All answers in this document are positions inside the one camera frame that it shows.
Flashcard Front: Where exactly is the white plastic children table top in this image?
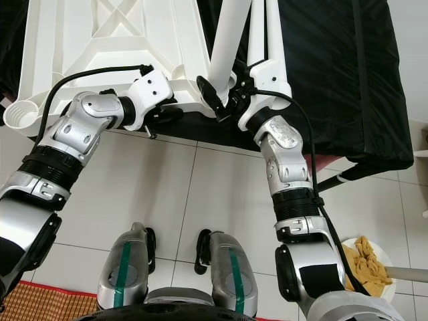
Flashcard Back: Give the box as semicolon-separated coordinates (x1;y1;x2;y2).
3;0;211;136

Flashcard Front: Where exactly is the black cloth table cover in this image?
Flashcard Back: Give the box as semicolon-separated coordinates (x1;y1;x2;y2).
0;0;414;183

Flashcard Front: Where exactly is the silver left robot leg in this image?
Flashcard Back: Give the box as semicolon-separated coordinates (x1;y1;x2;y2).
97;222;156;314

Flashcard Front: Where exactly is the silver robot leg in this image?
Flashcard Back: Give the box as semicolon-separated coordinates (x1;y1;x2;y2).
97;222;156;314
194;229;260;318

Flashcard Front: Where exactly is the silver right robot leg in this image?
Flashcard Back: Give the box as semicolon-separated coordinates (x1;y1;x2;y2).
194;229;260;318

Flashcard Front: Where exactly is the black robot waist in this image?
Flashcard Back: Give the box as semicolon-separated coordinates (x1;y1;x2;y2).
100;288;302;321

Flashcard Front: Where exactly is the white round plate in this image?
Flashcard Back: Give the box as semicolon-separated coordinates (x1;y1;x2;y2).
341;235;397;299

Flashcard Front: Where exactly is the grey pole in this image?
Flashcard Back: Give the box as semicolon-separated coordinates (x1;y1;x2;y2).
383;265;428;280

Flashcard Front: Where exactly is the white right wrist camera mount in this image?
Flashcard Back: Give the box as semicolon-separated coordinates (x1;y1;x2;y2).
237;59;292;131

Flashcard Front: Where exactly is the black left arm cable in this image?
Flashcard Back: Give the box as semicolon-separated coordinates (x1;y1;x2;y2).
33;64;153;158

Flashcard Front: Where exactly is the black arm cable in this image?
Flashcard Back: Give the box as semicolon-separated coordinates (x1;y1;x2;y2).
33;64;153;158
251;88;372;298

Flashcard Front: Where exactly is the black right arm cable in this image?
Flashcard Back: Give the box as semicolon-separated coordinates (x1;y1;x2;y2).
251;88;372;298

